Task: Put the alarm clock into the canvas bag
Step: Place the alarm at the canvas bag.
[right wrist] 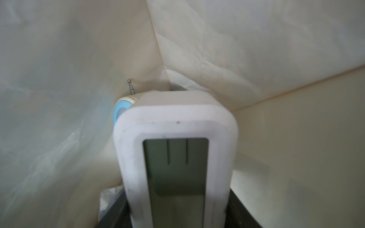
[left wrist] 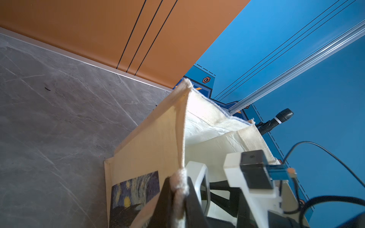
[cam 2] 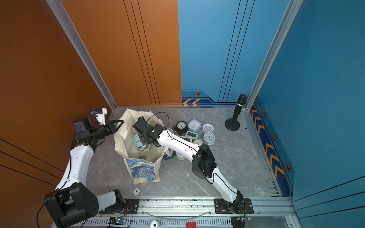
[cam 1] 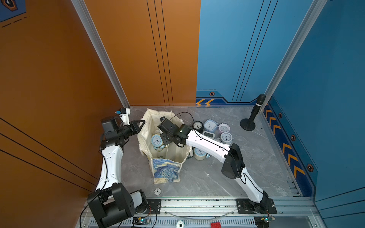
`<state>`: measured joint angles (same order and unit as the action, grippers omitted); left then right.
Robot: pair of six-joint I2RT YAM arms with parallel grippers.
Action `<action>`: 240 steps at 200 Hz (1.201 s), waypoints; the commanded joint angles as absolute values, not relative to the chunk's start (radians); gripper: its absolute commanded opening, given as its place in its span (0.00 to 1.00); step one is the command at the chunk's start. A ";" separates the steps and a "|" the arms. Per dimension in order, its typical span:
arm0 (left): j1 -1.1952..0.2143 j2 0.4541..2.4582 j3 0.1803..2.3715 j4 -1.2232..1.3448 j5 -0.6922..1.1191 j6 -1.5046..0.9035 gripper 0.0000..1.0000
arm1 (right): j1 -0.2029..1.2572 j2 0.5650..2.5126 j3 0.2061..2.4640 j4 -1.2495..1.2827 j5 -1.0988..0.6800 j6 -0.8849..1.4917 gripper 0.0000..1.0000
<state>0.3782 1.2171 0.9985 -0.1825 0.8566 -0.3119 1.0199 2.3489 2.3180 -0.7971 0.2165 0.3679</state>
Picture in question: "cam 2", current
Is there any yellow blue twin-bell clock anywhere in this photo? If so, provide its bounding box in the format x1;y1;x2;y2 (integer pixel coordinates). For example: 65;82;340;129
133;135;147;151

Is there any cream canvas bag starry print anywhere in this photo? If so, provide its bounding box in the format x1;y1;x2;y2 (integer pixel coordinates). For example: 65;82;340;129
114;109;172;184

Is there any blue cream twin-bell clock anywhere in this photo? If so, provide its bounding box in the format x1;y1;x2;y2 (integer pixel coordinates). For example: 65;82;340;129
176;152;186;161

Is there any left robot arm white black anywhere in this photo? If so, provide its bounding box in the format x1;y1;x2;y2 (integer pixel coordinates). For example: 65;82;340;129
43;117;127;228

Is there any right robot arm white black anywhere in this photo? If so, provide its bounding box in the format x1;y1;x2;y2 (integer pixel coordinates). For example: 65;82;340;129
133;117;245;214

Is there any dark teal alarm clock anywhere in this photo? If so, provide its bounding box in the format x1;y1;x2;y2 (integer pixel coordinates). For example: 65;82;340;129
163;149;176;160

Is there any black round alarm clock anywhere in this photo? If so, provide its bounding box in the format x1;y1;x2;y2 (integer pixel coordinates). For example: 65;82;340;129
174;121;188;135

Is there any large white digital clock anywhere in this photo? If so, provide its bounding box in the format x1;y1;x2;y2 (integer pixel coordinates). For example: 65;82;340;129
178;135;193;143

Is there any small white digital clock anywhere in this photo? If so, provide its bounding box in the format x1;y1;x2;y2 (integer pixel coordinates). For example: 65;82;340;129
185;131;199;139

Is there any light blue square alarm clock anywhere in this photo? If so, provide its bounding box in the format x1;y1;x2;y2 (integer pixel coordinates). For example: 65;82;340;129
188;119;202;133

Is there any cream round alarm clock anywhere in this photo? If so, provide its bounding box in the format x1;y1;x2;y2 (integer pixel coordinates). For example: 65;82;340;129
193;139;203;146

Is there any pink round alarm clock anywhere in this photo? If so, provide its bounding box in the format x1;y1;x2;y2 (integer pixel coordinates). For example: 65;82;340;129
202;123;214;133

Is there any white round alarm clock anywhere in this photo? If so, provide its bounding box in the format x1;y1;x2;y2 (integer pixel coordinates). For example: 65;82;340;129
203;132;216;146

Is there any white round marker left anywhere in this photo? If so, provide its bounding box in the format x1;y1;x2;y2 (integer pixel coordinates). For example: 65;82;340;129
133;188;141;196

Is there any black microphone on stand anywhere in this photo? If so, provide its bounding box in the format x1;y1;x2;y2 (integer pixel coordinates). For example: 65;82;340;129
225;94;247;131

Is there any white round number tag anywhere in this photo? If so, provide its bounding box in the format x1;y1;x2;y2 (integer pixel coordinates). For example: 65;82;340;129
150;220;160;228

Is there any green circuit board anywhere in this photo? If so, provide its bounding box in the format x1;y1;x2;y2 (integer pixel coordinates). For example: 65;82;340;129
108;217;126;226

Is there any red block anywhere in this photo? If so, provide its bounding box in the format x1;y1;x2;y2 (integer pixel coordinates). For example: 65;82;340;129
186;222;197;228

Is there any right circuit board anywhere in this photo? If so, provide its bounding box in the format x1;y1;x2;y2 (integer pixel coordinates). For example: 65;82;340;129
240;214;252;223

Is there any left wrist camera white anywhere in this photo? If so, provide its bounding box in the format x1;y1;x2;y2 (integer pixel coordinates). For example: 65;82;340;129
91;108;107;125

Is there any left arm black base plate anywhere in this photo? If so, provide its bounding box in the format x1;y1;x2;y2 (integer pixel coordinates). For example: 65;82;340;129
99;199;140;215

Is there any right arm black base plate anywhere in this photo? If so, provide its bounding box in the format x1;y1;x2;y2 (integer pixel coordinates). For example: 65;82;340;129
214;198;254;214

